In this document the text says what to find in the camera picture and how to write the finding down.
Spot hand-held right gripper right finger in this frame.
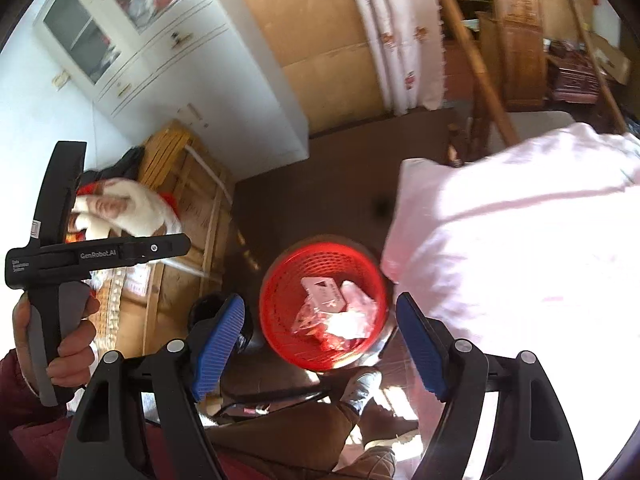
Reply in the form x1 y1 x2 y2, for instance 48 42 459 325
395 292 585 480

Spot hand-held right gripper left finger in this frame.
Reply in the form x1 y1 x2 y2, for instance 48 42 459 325
59 294 246 480

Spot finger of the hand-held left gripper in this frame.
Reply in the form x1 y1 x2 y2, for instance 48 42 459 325
125 233 191 266

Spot red plastic mesh basket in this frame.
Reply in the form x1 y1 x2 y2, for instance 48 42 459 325
259 242 390 372

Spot person's left forearm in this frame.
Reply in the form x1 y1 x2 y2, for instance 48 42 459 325
0 347 76 461

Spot person's left hand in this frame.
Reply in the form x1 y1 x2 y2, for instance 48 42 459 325
12 292 101 391

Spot large wooden crate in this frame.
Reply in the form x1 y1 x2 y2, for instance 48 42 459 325
114 119 237 357

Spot clear plastic wrapper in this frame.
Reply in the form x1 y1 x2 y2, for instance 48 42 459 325
340 281 377 339

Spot lace trimmed mat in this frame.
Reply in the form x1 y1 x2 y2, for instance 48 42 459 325
85 265 132 352

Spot person's brown shoe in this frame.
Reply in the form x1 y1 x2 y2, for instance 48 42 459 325
360 402 421 449

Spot dark cloth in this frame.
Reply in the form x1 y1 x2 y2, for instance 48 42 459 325
107 146 147 182

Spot pink crumpled tissue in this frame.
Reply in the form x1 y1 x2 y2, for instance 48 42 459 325
292 305 352 347

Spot person's leg in brown trousers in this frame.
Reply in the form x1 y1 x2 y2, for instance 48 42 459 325
205 367 382 480

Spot white paper card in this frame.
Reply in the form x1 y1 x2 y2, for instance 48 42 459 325
301 276 346 314

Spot pink tablecloth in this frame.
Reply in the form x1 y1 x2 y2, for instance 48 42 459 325
381 122 640 480

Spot white cabinet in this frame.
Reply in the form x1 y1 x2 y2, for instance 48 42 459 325
32 0 309 182

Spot white chair cushion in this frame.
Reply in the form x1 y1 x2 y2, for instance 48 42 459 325
509 110 577 142

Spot wooden bamboo chair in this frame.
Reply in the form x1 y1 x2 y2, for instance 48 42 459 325
425 0 632 171

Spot dark red carved chest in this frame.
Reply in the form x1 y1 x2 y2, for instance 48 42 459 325
547 52 602 104

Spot white floral curtain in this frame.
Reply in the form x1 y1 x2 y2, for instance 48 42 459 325
342 0 447 117

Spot brown wooden cupboard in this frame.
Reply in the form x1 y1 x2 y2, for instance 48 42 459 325
487 0 549 109

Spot cardboard box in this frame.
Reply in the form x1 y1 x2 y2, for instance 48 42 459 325
590 30 632 87

